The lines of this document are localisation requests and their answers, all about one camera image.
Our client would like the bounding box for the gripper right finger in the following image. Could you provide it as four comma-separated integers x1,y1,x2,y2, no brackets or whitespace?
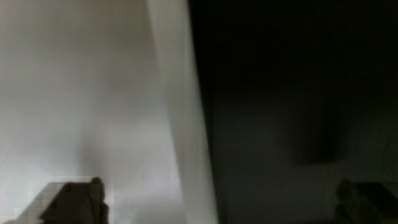
334,180,398,224

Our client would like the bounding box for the white square tabletop tray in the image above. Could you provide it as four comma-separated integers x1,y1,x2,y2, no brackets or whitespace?
0,0,219,224

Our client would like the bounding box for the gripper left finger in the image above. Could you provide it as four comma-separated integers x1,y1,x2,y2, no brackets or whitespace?
39,177,109,224

